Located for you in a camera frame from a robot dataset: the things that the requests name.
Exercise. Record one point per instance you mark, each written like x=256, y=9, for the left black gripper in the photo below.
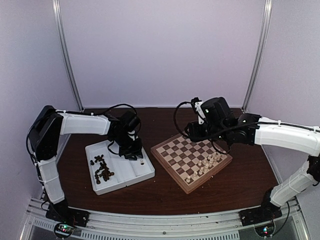
x=137, y=151

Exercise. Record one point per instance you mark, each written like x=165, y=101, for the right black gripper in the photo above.
x=194, y=135

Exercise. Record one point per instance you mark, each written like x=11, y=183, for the light chess pawn piece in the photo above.
x=223, y=155

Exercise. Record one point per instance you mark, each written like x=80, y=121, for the light chess queen piece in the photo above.
x=201, y=171

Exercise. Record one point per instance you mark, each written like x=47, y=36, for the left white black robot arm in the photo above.
x=47, y=137

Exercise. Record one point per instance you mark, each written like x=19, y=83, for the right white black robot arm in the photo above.
x=217, y=122

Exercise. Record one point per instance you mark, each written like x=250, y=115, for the wooden chess board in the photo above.
x=179, y=156

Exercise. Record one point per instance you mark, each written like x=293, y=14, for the pile of dark chess pieces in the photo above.
x=103, y=170

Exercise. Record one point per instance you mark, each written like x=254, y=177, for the left controller board with LEDs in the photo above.
x=63, y=230

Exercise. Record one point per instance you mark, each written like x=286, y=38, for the controller board with leds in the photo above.
x=264, y=231
x=63, y=230

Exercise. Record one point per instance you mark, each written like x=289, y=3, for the right controller board with LEDs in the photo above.
x=264, y=231

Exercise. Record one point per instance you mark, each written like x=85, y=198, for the light pawn in tray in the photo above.
x=142, y=163

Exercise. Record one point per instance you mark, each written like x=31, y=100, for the white plastic compartment tray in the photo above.
x=126, y=172

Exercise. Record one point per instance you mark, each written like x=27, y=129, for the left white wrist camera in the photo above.
x=133, y=135

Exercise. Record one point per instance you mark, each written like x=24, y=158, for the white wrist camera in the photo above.
x=133, y=135
x=196, y=106

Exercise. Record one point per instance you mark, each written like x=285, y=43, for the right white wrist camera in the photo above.
x=196, y=106

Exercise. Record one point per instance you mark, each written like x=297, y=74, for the front aluminium frame rail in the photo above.
x=225, y=225

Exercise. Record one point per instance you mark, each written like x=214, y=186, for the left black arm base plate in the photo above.
x=70, y=216

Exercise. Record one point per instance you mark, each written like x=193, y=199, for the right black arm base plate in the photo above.
x=253, y=216

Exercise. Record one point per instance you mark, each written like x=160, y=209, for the right aluminium frame post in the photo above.
x=263, y=36

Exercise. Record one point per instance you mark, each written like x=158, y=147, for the aluminium frame post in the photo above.
x=65, y=53
x=263, y=36

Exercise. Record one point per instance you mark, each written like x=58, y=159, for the left aluminium frame post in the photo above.
x=65, y=53

